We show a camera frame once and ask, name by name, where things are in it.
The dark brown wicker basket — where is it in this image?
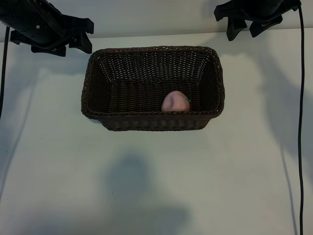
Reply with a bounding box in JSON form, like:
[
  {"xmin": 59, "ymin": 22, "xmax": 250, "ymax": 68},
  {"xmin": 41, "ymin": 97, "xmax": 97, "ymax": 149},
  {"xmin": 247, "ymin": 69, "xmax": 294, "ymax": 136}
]
[{"xmin": 80, "ymin": 45, "xmax": 225, "ymax": 132}]

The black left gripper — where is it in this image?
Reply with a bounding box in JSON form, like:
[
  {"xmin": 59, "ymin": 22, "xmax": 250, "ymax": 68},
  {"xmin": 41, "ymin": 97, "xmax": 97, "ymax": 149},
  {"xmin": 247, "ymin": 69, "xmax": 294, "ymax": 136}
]
[{"xmin": 9, "ymin": 0, "xmax": 95, "ymax": 57}]

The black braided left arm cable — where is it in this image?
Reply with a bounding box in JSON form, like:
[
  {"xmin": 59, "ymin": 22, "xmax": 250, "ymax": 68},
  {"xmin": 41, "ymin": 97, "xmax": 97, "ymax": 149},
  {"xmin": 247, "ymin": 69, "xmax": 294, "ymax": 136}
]
[{"xmin": 0, "ymin": 26, "xmax": 10, "ymax": 119}]

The black smooth right arm cable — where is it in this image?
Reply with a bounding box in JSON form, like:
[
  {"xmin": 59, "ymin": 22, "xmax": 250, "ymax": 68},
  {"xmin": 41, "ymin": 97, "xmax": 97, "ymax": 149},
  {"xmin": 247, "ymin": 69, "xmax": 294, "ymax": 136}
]
[{"xmin": 297, "ymin": 4, "xmax": 305, "ymax": 235}]

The pink peach with green leaf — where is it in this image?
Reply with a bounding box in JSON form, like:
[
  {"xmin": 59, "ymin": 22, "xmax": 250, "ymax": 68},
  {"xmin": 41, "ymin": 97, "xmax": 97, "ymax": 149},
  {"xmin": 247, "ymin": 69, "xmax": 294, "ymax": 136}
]
[{"xmin": 161, "ymin": 90, "xmax": 191, "ymax": 112}]

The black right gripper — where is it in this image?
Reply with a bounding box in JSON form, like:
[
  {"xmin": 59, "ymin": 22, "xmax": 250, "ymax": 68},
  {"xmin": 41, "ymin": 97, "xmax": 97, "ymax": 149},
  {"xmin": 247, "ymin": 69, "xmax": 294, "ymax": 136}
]
[{"xmin": 214, "ymin": 0, "xmax": 302, "ymax": 42}]

